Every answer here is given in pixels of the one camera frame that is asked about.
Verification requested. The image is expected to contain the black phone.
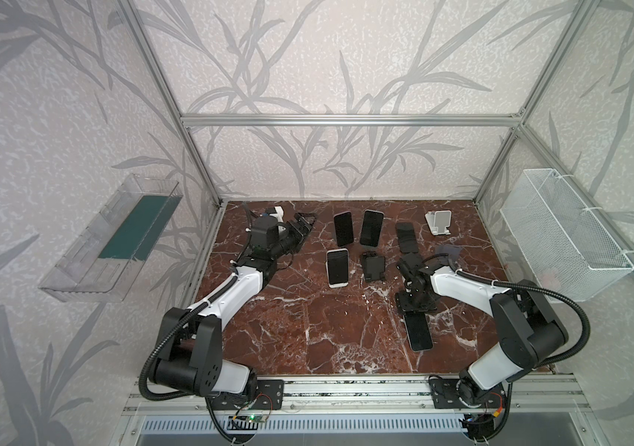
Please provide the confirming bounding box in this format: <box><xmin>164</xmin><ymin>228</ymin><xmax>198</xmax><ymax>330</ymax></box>
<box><xmin>404</xmin><ymin>312</ymin><xmax>433</xmax><ymax>352</ymax></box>
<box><xmin>396</xmin><ymin>222</ymin><xmax>419</xmax><ymax>254</ymax></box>
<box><xmin>333</xmin><ymin>211</ymin><xmax>354</xmax><ymax>247</ymax></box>
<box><xmin>360</xmin><ymin>210</ymin><xmax>384</xmax><ymax>247</ymax></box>
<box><xmin>402</xmin><ymin>253</ymin><xmax>423</xmax><ymax>266</ymax></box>

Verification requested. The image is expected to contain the white framed phone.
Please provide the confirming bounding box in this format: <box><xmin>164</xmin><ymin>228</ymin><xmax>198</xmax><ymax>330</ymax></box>
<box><xmin>326</xmin><ymin>248</ymin><xmax>350</xmax><ymax>288</ymax></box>

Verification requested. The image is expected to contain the black folding phone stand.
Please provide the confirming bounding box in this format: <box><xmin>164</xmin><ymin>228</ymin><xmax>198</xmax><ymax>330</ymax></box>
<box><xmin>361</xmin><ymin>251</ymin><xmax>386</xmax><ymax>282</ymax></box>

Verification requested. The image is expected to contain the grey round phone stand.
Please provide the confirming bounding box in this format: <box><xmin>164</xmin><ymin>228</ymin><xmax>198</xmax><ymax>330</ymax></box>
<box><xmin>436</xmin><ymin>245</ymin><xmax>462</xmax><ymax>260</ymax></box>

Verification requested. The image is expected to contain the white phone stand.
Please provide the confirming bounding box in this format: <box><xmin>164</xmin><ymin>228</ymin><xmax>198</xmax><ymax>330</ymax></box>
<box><xmin>425</xmin><ymin>210</ymin><xmax>452</xmax><ymax>236</ymax></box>

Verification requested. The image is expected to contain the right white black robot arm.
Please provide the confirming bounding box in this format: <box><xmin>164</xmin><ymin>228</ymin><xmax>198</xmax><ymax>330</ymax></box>
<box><xmin>395</xmin><ymin>253</ymin><xmax>569</xmax><ymax>408</ymax></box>

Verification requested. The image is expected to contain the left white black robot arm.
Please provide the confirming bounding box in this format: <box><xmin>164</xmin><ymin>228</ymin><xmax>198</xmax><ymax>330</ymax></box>
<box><xmin>138</xmin><ymin>206</ymin><xmax>317</xmax><ymax>401</ymax></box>

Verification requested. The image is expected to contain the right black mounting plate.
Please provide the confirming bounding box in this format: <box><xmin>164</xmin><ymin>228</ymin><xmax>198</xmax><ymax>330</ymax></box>
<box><xmin>427</xmin><ymin>375</ymin><xmax>508</xmax><ymax>411</ymax></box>

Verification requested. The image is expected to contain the black mounting plate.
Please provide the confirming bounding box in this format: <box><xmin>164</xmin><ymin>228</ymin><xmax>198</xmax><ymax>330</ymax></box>
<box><xmin>427</xmin><ymin>375</ymin><xmax>508</xmax><ymax>411</ymax></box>
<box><xmin>245</xmin><ymin>379</ymin><xmax>285</xmax><ymax>411</ymax></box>

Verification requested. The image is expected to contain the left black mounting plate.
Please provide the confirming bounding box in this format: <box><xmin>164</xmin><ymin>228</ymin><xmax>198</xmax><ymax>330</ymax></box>
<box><xmin>245</xmin><ymin>379</ymin><xmax>285</xmax><ymax>411</ymax></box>

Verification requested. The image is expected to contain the green circuit board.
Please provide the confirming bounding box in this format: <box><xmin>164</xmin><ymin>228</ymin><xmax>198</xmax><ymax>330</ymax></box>
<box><xmin>231</xmin><ymin>413</ymin><xmax>271</xmax><ymax>426</ymax></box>

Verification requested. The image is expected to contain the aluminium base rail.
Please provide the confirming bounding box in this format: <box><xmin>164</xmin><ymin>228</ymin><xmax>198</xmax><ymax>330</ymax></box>
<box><xmin>121</xmin><ymin>374</ymin><xmax>591</xmax><ymax>416</ymax></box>

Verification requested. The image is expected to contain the white wire mesh basket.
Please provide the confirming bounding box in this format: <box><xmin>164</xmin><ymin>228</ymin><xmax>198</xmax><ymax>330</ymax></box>
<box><xmin>501</xmin><ymin>168</ymin><xmax>634</xmax><ymax>302</ymax></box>

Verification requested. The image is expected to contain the clear plastic wall bin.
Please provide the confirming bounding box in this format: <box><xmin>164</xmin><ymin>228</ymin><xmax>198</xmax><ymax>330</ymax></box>
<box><xmin>39</xmin><ymin>174</ymin><xmax>183</xmax><ymax>303</ymax></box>

